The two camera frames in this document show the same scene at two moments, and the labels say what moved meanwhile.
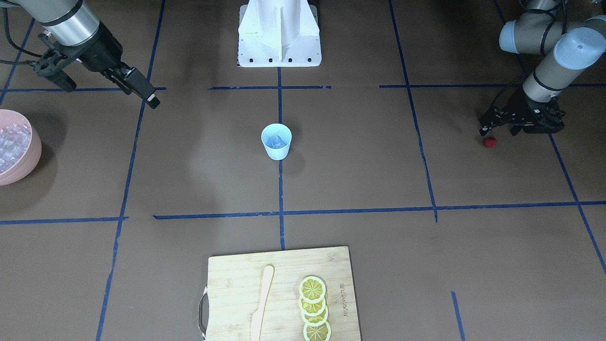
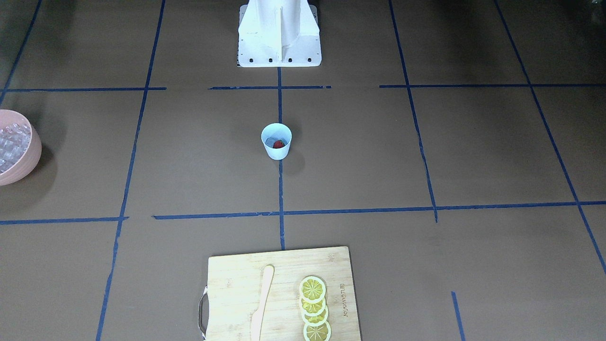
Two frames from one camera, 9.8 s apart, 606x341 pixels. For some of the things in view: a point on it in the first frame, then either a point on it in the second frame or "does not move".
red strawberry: (490, 142) to (278, 144)
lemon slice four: (320, 333) does not move
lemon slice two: (314, 309) does not move
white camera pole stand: (279, 33) does not move
